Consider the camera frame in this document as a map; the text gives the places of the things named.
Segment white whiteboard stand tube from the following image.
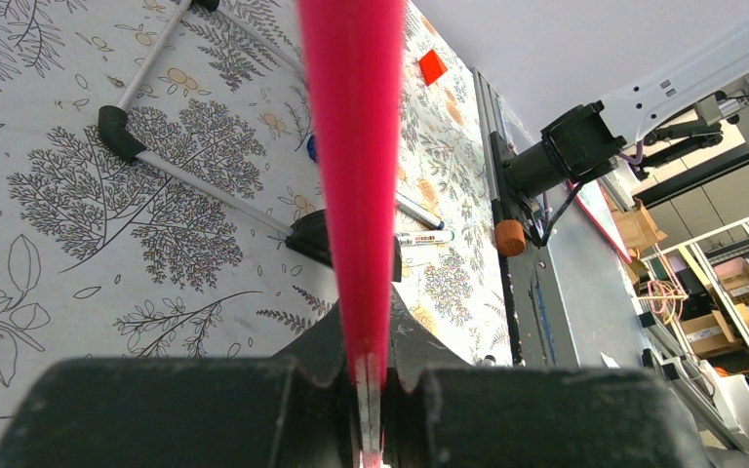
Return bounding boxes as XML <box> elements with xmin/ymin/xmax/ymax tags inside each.
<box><xmin>97</xmin><ymin>1</ymin><xmax>302</xmax><ymax>243</ymax></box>

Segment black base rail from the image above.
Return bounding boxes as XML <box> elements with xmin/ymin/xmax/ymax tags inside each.
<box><xmin>471</xmin><ymin>67</ymin><xmax>582</xmax><ymax>370</ymax></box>

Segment cardboard boxes on shelf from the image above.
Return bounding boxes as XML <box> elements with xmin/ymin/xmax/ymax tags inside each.
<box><xmin>676</xmin><ymin>257</ymin><xmax>749</xmax><ymax>376</ymax></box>

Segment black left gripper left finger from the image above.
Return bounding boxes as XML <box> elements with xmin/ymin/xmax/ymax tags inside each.
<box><xmin>0</xmin><ymin>308</ymin><xmax>356</xmax><ymax>467</ymax></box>

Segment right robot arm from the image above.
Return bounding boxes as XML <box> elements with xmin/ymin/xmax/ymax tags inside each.
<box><xmin>491</xmin><ymin>9</ymin><xmax>749</xmax><ymax>198</ymax></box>

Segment pink framed whiteboard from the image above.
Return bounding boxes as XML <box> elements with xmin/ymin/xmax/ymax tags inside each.
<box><xmin>297</xmin><ymin>1</ymin><xmax>405</xmax><ymax>467</ymax></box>

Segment black capped marker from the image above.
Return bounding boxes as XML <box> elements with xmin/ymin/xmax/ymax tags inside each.
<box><xmin>395</xmin><ymin>229</ymin><xmax>455</xmax><ymax>247</ymax></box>

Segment red triangular block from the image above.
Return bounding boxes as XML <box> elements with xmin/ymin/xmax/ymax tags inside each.
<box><xmin>417</xmin><ymin>50</ymin><xmax>448</xmax><ymax>87</ymax></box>

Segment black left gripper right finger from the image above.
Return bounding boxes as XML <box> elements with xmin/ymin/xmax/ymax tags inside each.
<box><xmin>383</xmin><ymin>295</ymin><xmax>708</xmax><ymax>467</ymax></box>

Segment black whiteboard foot left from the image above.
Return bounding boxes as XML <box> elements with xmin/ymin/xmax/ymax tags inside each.
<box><xmin>283</xmin><ymin>210</ymin><xmax>403</xmax><ymax>283</ymax></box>

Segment blue capped marker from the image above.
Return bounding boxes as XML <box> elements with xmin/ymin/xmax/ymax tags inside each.
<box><xmin>306</xmin><ymin>134</ymin><xmax>318</xmax><ymax>163</ymax></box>

